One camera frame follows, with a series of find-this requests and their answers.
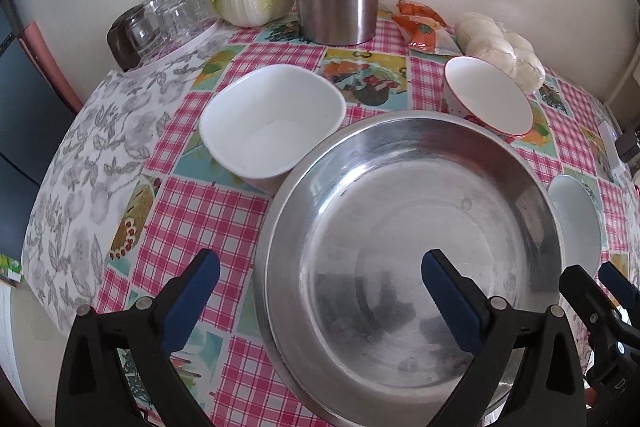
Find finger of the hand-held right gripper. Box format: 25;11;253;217
559;264;626;358
598;261;640;323

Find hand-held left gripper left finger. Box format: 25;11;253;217
55;248;221;427

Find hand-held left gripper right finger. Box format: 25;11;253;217
421;249;586;427

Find large steel basin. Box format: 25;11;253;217
252;109;566;414

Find white square bowl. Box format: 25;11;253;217
199;64;347;196

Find red-rimmed patterned bowl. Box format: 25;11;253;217
442;56;535;144

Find pink checked printed tablecloth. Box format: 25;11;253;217
95;7;640;427

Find white round bowl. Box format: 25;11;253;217
547;174;603;278

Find white power strip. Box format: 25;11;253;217
597;119;626;182

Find black charger plug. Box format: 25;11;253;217
617;131;640;164

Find grey floral cloth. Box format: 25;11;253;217
22;22;236;333

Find green printed box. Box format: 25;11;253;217
0;253;24;286

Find dark blue cabinet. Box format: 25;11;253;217
0;0;81;253

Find bag of white buns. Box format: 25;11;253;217
457;11;546;95

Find glass jars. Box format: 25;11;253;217
106;4;146;72

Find orange snack packet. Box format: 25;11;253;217
406;14;463;56
393;0;449;28

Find pink strip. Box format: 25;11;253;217
22;22;83;112

